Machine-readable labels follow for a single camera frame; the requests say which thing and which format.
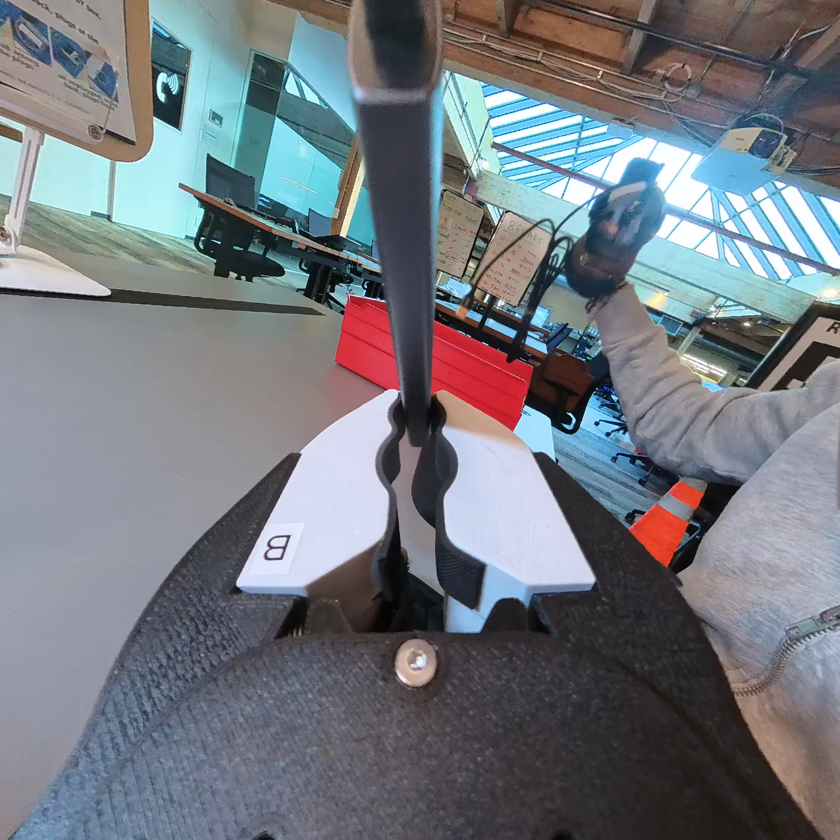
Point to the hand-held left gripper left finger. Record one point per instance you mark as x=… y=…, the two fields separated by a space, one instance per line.
x=328 y=499

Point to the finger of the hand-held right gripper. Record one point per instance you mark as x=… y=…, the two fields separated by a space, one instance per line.
x=627 y=193

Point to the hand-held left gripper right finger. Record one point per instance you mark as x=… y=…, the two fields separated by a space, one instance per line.
x=512 y=512

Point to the red plastic bin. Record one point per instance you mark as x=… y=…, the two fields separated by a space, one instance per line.
x=446 y=367

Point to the grey usb hub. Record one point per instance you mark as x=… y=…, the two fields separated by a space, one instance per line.
x=397 y=229

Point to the person's right forearm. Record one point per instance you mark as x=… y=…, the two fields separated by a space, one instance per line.
x=656 y=394

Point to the person's right hand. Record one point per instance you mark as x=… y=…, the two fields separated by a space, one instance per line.
x=594 y=269

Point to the ceiling projector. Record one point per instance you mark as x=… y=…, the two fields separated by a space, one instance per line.
x=741 y=161

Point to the whiteboard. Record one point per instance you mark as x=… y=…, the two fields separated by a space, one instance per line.
x=459 y=229
x=515 y=256

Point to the orange traffic cone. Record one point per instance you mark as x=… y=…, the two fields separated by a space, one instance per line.
x=669 y=518

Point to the black white tag sign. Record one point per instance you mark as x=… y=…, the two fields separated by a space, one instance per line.
x=807 y=354

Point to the black office chair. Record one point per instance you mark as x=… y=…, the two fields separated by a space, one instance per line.
x=243 y=262

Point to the wooden office desk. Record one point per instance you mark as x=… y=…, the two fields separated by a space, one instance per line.
x=275 y=226

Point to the black computer monitor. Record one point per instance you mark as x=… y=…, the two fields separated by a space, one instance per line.
x=229 y=180

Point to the white board stand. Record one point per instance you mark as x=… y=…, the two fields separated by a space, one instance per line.
x=39 y=275

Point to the instruction sheet board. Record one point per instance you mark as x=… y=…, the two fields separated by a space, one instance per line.
x=59 y=65

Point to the black wall poster white logo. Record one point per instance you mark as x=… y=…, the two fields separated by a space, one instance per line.
x=172 y=79

